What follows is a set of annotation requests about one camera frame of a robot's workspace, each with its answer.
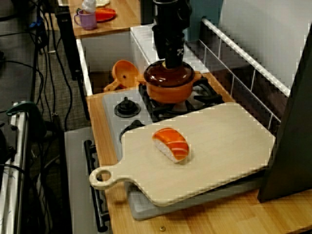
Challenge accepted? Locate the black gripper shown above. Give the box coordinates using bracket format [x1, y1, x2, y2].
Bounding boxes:
[152, 24, 188, 69]

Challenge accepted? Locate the brown glass lid yellow knob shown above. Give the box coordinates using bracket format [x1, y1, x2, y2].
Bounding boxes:
[143, 60, 195, 88]

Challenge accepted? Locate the salmon nigiri sushi toy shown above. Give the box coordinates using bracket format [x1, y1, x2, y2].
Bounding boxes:
[152, 127, 192, 163]

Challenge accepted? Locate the orange toy cooking pot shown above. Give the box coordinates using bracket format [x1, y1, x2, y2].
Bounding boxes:
[143, 72, 203, 104]

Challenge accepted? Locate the teal box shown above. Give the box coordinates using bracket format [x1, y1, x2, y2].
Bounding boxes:
[187, 0, 224, 42]

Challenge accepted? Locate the orange toy strainer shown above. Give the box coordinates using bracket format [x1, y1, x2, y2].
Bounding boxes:
[103, 59, 145, 93]

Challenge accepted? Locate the black burner grate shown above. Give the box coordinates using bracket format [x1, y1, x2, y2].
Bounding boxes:
[138, 81, 226, 123]

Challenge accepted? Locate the white toy sink basin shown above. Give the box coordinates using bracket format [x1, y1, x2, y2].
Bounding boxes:
[77, 24, 156, 97]

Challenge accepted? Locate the wooden side table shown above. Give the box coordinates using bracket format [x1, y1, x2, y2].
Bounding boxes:
[69, 0, 142, 39]

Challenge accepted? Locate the black stove knob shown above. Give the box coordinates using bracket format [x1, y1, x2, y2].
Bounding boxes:
[120, 119, 147, 143]
[114, 97, 141, 118]

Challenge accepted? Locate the orange red plate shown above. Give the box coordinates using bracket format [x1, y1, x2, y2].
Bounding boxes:
[95, 7, 117, 23]

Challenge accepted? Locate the grey toy stove top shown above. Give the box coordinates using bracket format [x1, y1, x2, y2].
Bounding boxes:
[102, 91, 269, 221]

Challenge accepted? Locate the purple plastic cup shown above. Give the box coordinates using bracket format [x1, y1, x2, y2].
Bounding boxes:
[74, 9, 98, 31]

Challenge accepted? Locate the white crumpled item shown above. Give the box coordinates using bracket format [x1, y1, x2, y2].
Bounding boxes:
[81, 0, 98, 12]

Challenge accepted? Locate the pale wooden cutting board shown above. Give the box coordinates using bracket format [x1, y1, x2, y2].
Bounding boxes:
[89, 101, 277, 209]

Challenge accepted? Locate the dark slanted panel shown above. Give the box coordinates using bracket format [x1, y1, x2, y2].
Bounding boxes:
[257, 31, 312, 203]

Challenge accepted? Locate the white toy oven front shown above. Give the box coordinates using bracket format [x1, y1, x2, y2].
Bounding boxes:
[64, 126, 113, 234]

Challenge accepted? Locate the green clamp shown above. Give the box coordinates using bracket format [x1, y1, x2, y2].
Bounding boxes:
[6, 100, 47, 118]

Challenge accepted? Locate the dark boxy device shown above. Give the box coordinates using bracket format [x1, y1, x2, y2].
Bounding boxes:
[0, 129, 16, 166]

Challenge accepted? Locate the black metal post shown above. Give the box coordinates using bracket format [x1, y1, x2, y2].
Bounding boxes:
[57, 4, 91, 120]

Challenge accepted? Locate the black hanging cable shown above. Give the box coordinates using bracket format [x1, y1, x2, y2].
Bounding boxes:
[47, 0, 74, 130]

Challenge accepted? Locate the black oven door handle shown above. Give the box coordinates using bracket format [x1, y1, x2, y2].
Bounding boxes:
[84, 139, 109, 232]

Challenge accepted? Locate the aluminium frame rail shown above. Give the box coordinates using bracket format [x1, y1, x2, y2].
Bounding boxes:
[0, 107, 32, 234]

